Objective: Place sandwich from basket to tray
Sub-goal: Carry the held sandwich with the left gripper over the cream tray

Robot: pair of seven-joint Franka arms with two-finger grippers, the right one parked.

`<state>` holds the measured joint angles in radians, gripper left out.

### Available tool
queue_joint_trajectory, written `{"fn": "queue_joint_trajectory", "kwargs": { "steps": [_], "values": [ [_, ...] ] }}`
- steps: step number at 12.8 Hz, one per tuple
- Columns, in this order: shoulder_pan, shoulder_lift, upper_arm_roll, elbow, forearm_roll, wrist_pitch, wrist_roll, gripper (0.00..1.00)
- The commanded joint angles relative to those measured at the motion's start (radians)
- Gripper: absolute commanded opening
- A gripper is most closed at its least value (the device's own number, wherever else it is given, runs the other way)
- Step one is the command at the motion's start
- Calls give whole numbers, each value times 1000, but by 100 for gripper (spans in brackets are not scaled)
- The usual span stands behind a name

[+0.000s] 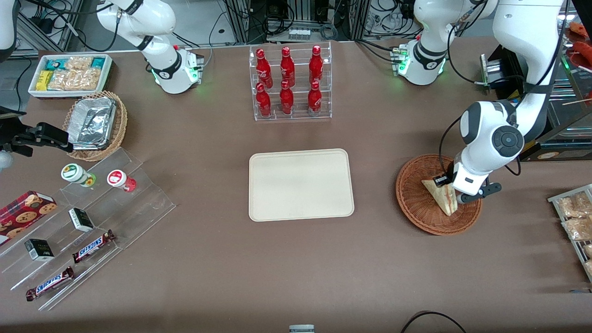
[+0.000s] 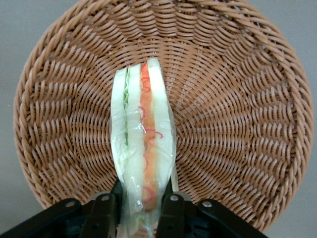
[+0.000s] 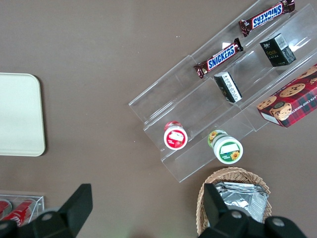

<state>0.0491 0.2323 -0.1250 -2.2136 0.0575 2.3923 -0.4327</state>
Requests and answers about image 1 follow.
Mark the triangular sandwich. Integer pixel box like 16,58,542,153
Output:
422,178,459,216

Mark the round brown wicker basket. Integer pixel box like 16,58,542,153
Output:
395,154,482,236

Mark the light wicker basket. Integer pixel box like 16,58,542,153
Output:
62,91,128,162

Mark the beige rectangular tray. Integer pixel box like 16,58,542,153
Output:
249,148,355,222

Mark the stack of foil trays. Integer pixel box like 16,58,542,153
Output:
68,97,117,151

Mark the green lid cup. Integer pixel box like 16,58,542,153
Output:
61,163,97,187

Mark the yellow snack packet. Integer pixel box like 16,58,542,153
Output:
36,70,54,92

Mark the clear bag of crackers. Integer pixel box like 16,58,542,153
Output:
64,56,94,72
48,69,77,91
74,68,101,91

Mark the red cookie box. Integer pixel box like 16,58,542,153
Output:
0,191,58,246

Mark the red lid cup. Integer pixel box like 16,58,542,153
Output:
107,170,137,192

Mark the white snack bin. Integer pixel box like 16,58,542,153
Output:
28,54,113,99

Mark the small black white box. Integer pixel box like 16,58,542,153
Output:
24,239,55,262
68,208,95,233

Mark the black machine yellow control panel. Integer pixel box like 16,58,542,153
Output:
479,0,592,162

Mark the clear acrylic stepped display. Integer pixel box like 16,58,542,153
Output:
0,147,176,311

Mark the snickers bar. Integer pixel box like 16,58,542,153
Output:
72,230,116,264
25,266,75,302

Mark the red cola bottle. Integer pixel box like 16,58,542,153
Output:
280,47,296,87
309,45,324,85
308,81,322,116
279,80,295,115
256,49,273,89
256,83,272,117

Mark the clear acrylic bottle rack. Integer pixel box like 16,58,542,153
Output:
249,41,333,122

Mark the black right wrist camera bracket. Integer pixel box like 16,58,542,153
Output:
0,105,27,153

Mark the grey wire tray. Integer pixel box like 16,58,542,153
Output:
548,184,592,284

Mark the black cable loop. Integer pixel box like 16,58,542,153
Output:
400,311,468,333

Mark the black aluminium frame rack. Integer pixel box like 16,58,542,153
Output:
222,0,370,44

